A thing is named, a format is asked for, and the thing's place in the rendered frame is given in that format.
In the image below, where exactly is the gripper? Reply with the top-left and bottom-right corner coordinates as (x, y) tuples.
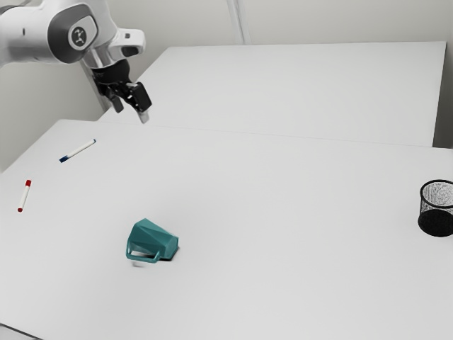
(90, 59), (154, 125)

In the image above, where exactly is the teal faceted mug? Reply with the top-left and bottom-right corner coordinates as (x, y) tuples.
(125, 217), (180, 265)

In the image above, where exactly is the white pen with blue cap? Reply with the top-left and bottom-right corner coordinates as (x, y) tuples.
(58, 138), (97, 164)

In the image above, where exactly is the white pen with red cap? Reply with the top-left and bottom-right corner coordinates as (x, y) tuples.
(17, 179), (33, 213)

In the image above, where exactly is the black mesh pen holder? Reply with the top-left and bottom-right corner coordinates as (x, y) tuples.
(418, 179), (453, 238)

